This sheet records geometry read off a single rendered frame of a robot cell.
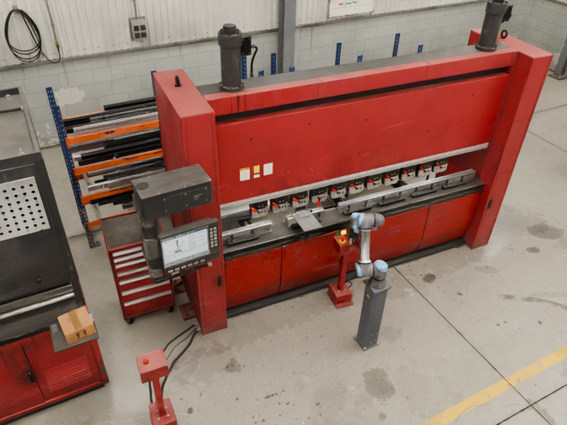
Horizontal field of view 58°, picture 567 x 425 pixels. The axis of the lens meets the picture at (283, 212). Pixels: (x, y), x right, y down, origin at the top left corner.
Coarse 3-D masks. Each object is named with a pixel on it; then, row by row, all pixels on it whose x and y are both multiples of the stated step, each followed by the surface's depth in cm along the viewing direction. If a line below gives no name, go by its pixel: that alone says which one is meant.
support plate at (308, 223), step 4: (308, 212) 486; (296, 216) 482; (312, 216) 482; (296, 220) 476; (300, 220) 477; (304, 220) 477; (308, 220) 477; (312, 220) 477; (316, 220) 477; (300, 224) 472; (304, 224) 472; (308, 224) 472; (312, 224) 472; (316, 224) 472; (320, 224) 472; (304, 228) 468; (308, 228) 468; (312, 228) 468; (316, 228) 468
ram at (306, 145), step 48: (384, 96) 446; (432, 96) 468; (480, 96) 494; (240, 144) 412; (288, 144) 431; (336, 144) 453; (384, 144) 477; (432, 144) 504; (240, 192) 440; (288, 192) 462
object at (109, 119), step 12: (108, 108) 548; (120, 108) 551; (132, 108) 546; (144, 108) 549; (156, 108) 553; (72, 120) 522; (84, 120) 529; (96, 120) 530; (108, 120) 530; (120, 120) 525; (132, 120) 529; (144, 120) 535; (156, 120) 542; (72, 132) 515; (84, 132) 513
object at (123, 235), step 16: (112, 224) 467; (128, 224) 468; (160, 224) 467; (112, 240) 450; (128, 240) 450; (112, 256) 442; (128, 256) 447; (112, 272) 485; (128, 272) 457; (144, 272) 467; (128, 288) 469; (144, 288) 475; (160, 288) 486; (128, 304) 478; (144, 304) 489; (160, 304) 498; (128, 320) 497
